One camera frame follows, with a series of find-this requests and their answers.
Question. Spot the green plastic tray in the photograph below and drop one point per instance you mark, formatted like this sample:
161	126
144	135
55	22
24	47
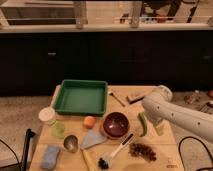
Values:
82	97

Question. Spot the blue sponge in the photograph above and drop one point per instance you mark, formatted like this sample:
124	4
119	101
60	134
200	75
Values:
50	156

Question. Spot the green pepper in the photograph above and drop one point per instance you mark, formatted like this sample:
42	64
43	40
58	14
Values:
142	120

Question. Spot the metal cup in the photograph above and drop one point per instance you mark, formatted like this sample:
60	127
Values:
71	143

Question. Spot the dark red bowl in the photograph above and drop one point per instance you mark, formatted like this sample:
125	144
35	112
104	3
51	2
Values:
115	125

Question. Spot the yellow banana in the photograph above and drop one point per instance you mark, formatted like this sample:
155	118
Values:
89	161

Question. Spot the grey cloth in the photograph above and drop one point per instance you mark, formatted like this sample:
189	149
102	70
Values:
92	138

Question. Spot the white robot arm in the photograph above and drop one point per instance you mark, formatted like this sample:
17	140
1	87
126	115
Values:
157	105

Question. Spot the brown grape bunch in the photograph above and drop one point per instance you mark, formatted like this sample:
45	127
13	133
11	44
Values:
142	150

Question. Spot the white dish brush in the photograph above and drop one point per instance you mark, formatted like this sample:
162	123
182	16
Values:
106	160

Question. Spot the orange fruit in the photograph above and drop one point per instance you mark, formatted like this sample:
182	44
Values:
89	122

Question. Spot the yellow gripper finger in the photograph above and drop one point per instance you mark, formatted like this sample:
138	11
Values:
159	128

